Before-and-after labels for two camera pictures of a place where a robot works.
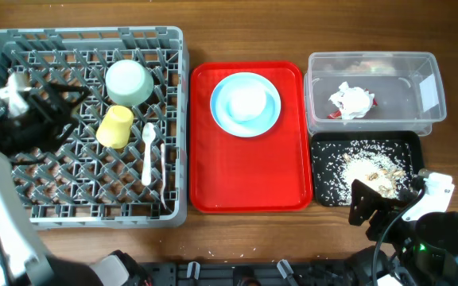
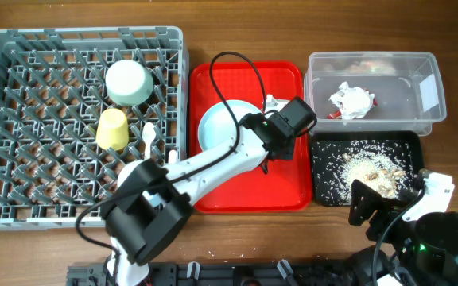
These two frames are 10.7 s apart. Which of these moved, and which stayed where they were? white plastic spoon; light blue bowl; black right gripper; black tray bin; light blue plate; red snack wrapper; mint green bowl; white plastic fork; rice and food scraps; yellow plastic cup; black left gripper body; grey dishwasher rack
Moved: yellow plastic cup; light blue bowl; light blue plate; white plastic fork; black left gripper body
Stayed: mint green bowl; red snack wrapper; black tray bin; black right gripper; rice and food scraps; white plastic spoon; grey dishwasher rack
